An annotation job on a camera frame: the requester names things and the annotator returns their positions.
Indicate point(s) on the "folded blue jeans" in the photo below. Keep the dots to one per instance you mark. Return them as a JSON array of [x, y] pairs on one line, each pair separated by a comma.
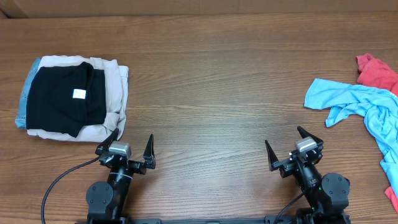
[[20, 120]]

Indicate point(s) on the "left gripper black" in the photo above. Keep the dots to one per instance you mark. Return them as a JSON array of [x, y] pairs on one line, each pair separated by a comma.
[[140, 168]]

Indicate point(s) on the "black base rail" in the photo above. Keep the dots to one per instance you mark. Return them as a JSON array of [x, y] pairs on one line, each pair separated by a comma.
[[211, 221]]

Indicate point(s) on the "light blue t-shirt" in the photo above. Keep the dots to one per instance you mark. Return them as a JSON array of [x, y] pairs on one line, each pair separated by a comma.
[[377, 106]]

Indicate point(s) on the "red garment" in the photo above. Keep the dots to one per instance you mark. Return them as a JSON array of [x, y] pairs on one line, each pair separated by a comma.
[[375, 73]]

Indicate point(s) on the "black folded garment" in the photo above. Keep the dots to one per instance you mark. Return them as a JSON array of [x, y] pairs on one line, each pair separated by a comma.
[[65, 99]]

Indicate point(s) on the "beige folded garment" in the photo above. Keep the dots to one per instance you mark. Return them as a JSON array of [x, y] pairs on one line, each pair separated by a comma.
[[116, 85]]

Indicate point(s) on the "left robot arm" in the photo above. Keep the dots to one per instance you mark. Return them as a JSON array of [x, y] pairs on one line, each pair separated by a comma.
[[106, 199]]

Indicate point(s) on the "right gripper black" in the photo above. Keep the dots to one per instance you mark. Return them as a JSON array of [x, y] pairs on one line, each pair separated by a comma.
[[288, 164]]

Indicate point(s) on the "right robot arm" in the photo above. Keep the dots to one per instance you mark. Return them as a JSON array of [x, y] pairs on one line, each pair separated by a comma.
[[323, 198]]

